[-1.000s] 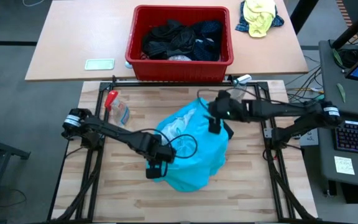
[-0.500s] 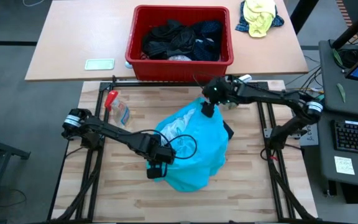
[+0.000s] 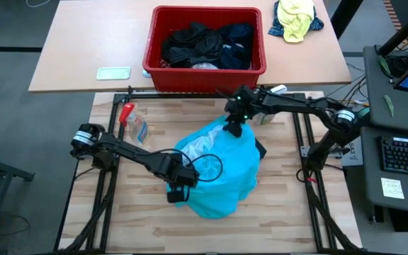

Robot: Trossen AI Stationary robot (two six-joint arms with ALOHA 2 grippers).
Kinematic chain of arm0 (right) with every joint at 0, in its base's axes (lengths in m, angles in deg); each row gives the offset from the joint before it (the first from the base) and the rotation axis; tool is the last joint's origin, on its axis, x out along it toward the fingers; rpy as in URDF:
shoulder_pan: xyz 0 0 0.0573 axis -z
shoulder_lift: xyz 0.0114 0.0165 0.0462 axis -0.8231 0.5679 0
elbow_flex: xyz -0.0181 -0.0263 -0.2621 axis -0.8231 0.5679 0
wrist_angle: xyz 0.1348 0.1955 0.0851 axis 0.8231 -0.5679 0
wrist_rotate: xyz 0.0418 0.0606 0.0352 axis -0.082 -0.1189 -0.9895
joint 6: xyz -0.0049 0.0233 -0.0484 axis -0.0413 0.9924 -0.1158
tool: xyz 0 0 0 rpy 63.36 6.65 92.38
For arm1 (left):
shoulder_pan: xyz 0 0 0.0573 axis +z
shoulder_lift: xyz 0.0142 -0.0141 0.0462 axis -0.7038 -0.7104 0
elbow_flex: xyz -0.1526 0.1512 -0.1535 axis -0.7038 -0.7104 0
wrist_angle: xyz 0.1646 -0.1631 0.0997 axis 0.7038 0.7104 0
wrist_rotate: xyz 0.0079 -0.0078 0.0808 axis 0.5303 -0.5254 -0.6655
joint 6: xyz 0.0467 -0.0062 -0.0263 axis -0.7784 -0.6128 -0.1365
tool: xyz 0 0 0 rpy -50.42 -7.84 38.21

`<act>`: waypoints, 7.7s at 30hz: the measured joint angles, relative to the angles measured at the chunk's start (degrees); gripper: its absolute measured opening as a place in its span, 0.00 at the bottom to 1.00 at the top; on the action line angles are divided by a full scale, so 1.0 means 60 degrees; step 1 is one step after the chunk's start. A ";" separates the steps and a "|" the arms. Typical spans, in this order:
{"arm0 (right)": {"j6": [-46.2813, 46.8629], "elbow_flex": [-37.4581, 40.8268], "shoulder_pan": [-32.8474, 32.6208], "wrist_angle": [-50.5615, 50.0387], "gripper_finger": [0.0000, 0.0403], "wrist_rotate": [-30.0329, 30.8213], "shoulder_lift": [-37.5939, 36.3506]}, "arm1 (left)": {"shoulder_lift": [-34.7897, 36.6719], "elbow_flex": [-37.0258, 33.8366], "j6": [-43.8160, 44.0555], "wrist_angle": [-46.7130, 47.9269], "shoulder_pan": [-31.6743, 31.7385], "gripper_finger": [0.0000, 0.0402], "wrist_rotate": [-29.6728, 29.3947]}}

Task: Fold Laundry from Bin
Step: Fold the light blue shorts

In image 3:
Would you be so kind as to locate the white sticky note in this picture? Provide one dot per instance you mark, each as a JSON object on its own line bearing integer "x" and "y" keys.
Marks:
{"x": 392, "y": 188}

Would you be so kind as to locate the black garment in bin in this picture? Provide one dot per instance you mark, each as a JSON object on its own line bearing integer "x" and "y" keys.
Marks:
{"x": 193, "y": 46}

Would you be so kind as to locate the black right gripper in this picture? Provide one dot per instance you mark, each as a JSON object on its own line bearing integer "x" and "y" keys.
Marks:
{"x": 244, "y": 104}

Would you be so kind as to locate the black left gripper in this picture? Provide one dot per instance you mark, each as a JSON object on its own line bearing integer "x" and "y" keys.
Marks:
{"x": 182, "y": 175}

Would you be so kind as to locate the black keyboard blue backlight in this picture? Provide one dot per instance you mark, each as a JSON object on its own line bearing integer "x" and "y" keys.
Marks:
{"x": 406, "y": 156}

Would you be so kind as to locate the turquoise shorts white mesh lining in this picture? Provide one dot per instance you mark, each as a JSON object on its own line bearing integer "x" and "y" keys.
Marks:
{"x": 225, "y": 184}

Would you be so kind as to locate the green leaf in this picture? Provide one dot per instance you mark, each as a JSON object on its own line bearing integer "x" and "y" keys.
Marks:
{"x": 384, "y": 64}
{"x": 389, "y": 105}

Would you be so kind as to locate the clear spray bottle green nozzle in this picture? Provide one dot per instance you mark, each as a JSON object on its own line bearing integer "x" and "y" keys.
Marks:
{"x": 264, "y": 118}

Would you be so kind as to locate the white paper label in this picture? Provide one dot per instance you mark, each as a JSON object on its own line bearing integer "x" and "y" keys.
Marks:
{"x": 354, "y": 156}

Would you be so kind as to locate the black diagonal pole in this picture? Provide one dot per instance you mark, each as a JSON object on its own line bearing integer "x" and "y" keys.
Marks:
{"x": 402, "y": 32}
{"x": 345, "y": 17}

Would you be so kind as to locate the grey desk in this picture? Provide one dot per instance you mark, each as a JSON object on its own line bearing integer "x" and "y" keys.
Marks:
{"x": 377, "y": 102}
{"x": 370, "y": 184}

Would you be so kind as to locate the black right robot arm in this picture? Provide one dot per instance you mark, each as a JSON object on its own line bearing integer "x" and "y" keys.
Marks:
{"x": 296, "y": 104}

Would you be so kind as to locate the beige side table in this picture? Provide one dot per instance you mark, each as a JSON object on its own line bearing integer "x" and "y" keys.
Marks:
{"x": 83, "y": 46}

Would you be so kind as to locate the yellow cloth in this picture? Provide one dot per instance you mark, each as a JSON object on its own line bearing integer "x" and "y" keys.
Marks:
{"x": 296, "y": 21}

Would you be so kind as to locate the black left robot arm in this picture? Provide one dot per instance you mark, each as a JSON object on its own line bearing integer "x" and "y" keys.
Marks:
{"x": 129, "y": 152}

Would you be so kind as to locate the large red plastic laundry bin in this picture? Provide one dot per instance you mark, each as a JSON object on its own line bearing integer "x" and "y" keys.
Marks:
{"x": 204, "y": 79}

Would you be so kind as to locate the Windex spray bottle red trigger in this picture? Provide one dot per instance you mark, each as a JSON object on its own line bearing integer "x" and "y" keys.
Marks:
{"x": 138, "y": 129}

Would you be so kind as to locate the black aluminium table frame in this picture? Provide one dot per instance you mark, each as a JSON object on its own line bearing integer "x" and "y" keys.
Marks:
{"x": 175, "y": 95}

